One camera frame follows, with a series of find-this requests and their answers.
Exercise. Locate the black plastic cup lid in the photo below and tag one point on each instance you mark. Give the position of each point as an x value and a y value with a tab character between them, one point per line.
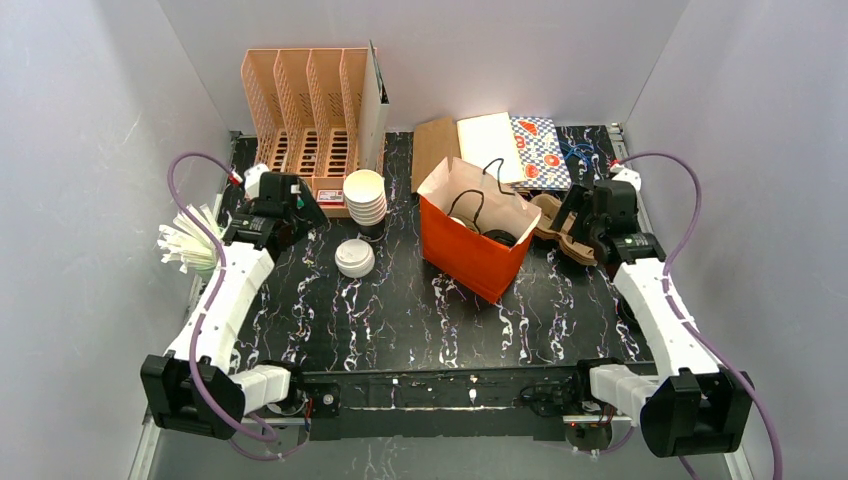
501	237

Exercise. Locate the cream paper bag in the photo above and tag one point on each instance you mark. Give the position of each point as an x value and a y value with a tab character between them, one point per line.
485	138

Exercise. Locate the stack of white paper cups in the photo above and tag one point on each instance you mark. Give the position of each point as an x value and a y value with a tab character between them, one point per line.
365	198

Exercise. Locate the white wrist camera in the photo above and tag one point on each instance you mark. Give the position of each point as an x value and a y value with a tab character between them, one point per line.
252	179
622	173

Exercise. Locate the pink desk organizer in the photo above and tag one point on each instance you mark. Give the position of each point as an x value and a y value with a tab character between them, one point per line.
319	113

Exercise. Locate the green paper cup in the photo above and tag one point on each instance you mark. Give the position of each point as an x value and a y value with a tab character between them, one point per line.
206	269

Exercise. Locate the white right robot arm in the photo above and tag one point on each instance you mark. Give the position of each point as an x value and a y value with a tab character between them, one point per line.
647	289

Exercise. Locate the red white staple box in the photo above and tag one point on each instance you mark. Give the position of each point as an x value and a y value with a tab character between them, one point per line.
330	197

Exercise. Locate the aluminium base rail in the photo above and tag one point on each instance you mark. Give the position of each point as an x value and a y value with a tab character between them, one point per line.
430	404

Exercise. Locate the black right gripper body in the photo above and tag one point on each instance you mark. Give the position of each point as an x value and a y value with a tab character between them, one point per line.
582	216

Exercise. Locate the white lid stack upper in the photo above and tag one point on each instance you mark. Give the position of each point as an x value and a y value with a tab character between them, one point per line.
355	258

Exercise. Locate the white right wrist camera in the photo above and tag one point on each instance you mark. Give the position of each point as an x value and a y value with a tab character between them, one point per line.
622	173

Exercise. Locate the white plastic cup lid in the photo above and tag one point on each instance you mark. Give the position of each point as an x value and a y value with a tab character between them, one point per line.
465	223

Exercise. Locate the blue rubber bands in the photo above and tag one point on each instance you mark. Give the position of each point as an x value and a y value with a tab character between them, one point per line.
584	152

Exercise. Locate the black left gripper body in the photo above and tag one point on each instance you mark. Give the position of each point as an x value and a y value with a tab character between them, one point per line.
299	201

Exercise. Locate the orange paper bag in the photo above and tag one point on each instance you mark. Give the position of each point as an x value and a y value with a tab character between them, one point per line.
460	189

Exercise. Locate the white wrapped straws bundle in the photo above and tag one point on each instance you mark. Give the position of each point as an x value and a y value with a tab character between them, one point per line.
185	243

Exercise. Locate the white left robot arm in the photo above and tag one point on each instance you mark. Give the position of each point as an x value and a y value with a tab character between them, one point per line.
189	388

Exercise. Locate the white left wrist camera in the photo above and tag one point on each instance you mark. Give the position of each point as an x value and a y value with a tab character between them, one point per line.
252	179

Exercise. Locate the blue checkered paper bag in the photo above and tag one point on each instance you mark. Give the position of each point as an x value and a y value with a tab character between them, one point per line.
543	162

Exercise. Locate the brown pulp cup carrier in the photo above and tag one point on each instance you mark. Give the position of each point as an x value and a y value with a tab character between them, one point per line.
549	206

